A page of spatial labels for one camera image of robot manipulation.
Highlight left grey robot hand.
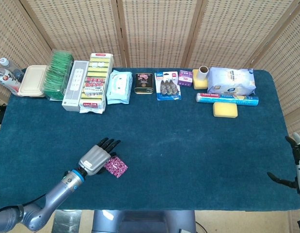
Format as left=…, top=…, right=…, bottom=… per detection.
left=78, top=137, right=122, bottom=177

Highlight pink patterned packet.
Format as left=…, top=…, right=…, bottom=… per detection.
left=103, top=156, right=129, bottom=179

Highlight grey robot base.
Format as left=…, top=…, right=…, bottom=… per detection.
left=93, top=210, right=197, bottom=233

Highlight long white cardboard box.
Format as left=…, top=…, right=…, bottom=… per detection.
left=61, top=60, right=90, bottom=112

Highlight shiny metal plate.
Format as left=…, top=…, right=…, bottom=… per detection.
left=53, top=210, right=82, bottom=233

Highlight light blue wet wipes pack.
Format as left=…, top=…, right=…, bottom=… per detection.
left=106, top=69, right=133, bottom=105

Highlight yellow sponge multipack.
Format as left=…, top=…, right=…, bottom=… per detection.
left=79, top=52, right=114, bottom=114

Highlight teal table cloth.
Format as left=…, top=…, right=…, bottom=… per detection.
left=0, top=67, right=300, bottom=212

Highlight black gold meat can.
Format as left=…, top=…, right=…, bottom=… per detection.
left=134, top=72, right=155, bottom=95

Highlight clear box green tea bags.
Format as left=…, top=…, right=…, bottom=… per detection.
left=41, top=49, right=75, bottom=101

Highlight oblong yellow sponge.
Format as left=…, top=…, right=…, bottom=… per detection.
left=212, top=101, right=238, bottom=119

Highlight beige lidded food container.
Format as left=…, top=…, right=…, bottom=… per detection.
left=17, top=65, right=48, bottom=98

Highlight blue blister pack of hooks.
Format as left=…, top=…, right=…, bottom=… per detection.
left=154, top=71, right=182, bottom=101

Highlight blue food wrap roll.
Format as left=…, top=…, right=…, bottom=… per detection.
left=195, top=92, right=259, bottom=107

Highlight large white tissue pack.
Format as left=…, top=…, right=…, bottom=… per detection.
left=207, top=67, right=257, bottom=96

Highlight white bottle red label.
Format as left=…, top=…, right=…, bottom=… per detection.
left=0, top=65, right=21, bottom=95

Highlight small purple box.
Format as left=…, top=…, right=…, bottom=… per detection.
left=177, top=69, right=194, bottom=87

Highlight clear bottle white cap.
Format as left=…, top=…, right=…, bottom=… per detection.
left=0, top=57, right=25, bottom=82

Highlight square yellow sponge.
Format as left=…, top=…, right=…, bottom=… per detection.
left=192, top=69, right=209, bottom=90

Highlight white paper roll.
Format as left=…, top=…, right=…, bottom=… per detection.
left=199, top=65, right=210, bottom=80

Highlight wicker folding screen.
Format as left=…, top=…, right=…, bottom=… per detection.
left=0, top=0, right=300, bottom=233

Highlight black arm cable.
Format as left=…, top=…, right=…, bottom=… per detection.
left=0, top=195, right=47, bottom=216

